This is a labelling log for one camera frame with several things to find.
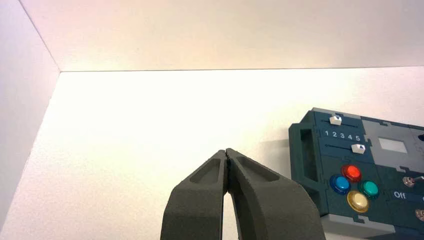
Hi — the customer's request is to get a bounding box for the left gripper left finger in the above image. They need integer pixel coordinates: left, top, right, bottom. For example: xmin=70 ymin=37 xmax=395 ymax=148
xmin=160 ymin=149 xmax=230 ymax=240

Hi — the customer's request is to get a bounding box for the yellow push button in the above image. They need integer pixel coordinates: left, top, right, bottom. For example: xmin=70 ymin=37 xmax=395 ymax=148
xmin=346 ymin=190 xmax=370 ymax=214

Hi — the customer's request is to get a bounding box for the small pale display window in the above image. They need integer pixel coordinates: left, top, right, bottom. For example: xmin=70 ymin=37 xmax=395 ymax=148
xmin=378 ymin=137 xmax=408 ymax=154

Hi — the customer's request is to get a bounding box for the red push button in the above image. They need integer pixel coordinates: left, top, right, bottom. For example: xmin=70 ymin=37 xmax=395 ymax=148
xmin=341 ymin=164 xmax=363 ymax=184

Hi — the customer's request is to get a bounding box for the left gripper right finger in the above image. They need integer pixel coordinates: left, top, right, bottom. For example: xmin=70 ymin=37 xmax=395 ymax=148
xmin=226 ymin=148 xmax=327 ymax=240

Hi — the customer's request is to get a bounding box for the teal and grey control box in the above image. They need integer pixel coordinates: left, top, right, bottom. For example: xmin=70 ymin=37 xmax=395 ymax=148
xmin=288 ymin=107 xmax=424 ymax=240

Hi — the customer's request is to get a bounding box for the green push button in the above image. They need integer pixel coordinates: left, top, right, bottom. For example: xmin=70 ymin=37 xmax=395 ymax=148
xmin=358 ymin=180 xmax=380 ymax=200

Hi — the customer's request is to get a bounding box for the blue push button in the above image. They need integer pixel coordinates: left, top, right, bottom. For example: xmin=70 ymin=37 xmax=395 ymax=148
xmin=329 ymin=174 xmax=352 ymax=196

